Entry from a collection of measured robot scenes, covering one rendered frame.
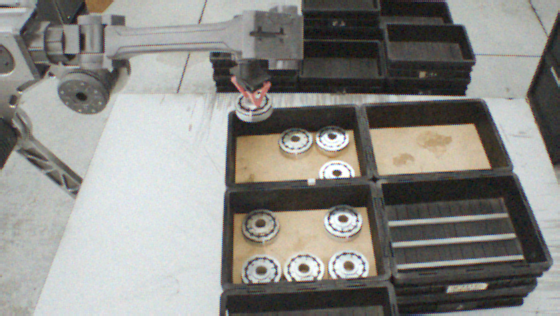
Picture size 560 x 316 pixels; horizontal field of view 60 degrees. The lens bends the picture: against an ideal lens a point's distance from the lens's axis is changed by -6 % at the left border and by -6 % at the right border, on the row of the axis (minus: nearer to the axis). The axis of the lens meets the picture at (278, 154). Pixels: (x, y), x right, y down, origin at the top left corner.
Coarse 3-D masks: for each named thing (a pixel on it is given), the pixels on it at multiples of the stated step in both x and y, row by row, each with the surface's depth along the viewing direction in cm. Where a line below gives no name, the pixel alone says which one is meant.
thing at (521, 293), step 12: (528, 288) 124; (408, 300) 125; (420, 300) 125; (432, 300) 126; (444, 300) 129; (456, 300) 129; (468, 300) 129; (480, 300) 129; (492, 300) 130; (504, 300) 131; (516, 300) 131; (408, 312) 132; (420, 312) 133; (432, 312) 132; (444, 312) 132
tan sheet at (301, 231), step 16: (240, 224) 141; (288, 224) 140; (304, 224) 140; (320, 224) 140; (368, 224) 139; (240, 240) 137; (288, 240) 137; (304, 240) 136; (320, 240) 136; (368, 240) 135; (240, 256) 134; (272, 256) 134; (288, 256) 133; (320, 256) 133; (368, 256) 132; (240, 272) 131; (304, 272) 130
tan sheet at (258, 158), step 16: (240, 144) 161; (256, 144) 160; (272, 144) 160; (352, 144) 159; (240, 160) 156; (256, 160) 156; (272, 160) 156; (288, 160) 155; (304, 160) 155; (320, 160) 155; (336, 160) 155; (352, 160) 154; (240, 176) 152; (256, 176) 152; (272, 176) 152; (288, 176) 151; (304, 176) 151
